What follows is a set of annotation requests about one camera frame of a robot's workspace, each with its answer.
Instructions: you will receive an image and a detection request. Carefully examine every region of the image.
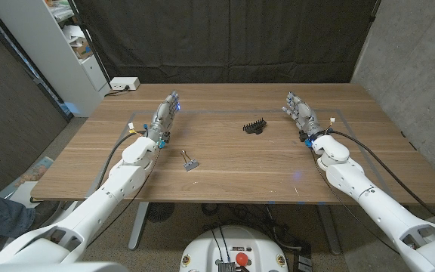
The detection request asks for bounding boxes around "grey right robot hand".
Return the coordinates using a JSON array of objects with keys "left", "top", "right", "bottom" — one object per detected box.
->
[{"left": 281, "top": 91, "right": 326, "bottom": 143}]

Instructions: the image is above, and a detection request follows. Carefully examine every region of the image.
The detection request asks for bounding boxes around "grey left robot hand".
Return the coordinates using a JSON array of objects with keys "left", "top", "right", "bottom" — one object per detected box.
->
[{"left": 147, "top": 90, "right": 181, "bottom": 144}]

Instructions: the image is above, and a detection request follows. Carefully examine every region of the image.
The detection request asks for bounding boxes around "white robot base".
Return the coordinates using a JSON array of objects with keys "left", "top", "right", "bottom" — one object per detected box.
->
[{"left": 179, "top": 225, "right": 289, "bottom": 272}]

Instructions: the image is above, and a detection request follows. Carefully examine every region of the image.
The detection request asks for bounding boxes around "black hair clip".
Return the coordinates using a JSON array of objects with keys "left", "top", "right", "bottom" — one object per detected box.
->
[{"left": 242, "top": 117, "right": 268, "bottom": 135}]

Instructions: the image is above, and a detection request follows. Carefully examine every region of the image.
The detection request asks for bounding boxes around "grey paper clamp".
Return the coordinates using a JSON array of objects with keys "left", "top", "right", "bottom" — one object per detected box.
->
[{"left": 180, "top": 150, "right": 200, "bottom": 172}]

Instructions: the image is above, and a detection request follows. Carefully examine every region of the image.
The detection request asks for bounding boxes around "white power strip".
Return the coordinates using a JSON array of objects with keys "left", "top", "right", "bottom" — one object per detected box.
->
[{"left": 110, "top": 76, "right": 141, "bottom": 91}]

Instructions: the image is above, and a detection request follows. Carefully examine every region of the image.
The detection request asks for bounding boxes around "black round floor disc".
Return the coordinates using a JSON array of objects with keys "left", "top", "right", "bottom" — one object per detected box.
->
[{"left": 146, "top": 202, "right": 176, "bottom": 223}]

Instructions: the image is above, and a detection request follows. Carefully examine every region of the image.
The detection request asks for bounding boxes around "black curtain backdrop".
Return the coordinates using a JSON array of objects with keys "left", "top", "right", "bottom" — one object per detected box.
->
[{"left": 72, "top": 0, "right": 381, "bottom": 85}]

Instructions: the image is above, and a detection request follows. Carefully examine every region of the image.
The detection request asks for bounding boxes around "cardboard box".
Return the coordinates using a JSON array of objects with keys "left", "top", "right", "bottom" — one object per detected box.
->
[{"left": 72, "top": 37, "right": 94, "bottom": 60}]

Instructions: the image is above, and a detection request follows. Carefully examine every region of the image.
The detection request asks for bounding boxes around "grey table leg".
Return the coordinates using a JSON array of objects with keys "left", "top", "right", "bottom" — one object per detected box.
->
[
  {"left": 128, "top": 202, "right": 150, "bottom": 251},
  {"left": 315, "top": 203, "right": 342, "bottom": 256}
]

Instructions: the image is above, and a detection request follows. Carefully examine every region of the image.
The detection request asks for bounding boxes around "white shelf cabinet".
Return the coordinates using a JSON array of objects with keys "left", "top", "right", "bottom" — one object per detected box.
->
[{"left": 0, "top": 0, "right": 112, "bottom": 118}]

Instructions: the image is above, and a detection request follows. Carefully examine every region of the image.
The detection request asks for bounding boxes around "colourful magazine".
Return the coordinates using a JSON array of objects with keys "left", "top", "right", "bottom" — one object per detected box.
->
[{"left": 13, "top": 156, "right": 55, "bottom": 188}]

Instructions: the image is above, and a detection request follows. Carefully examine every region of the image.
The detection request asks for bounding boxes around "dark shoe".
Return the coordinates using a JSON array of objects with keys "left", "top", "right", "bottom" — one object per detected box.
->
[{"left": 32, "top": 199, "right": 62, "bottom": 230}]

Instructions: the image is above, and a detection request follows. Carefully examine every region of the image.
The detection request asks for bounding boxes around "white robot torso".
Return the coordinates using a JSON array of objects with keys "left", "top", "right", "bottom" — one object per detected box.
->
[{"left": 0, "top": 261, "right": 128, "bottom": 272}]

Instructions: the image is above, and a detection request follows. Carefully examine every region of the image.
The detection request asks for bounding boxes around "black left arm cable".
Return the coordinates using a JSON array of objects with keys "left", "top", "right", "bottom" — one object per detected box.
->
[{"left": 95, "top": 130, "right": 149, "bottom": 190}]

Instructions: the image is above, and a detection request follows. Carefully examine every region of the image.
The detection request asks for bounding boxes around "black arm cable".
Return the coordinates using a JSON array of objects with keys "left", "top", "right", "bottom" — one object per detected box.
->
[
  {"left": 95, "top": 130, "right": 149, "bottom": 190},
  {"left": 329, "top": 129, "right": 435, "bottom": 230}
]

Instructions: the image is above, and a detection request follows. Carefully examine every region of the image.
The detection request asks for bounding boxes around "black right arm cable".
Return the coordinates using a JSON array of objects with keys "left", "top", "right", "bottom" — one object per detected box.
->
[{"left": 329, "top": 129, "right": 435, "bottom": 230}]

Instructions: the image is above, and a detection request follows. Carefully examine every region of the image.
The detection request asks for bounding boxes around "black floor cable tangle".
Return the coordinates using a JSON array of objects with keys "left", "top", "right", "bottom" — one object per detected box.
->
[{"left": 202, "top": 203, "right": 305, "bottom": 252}]

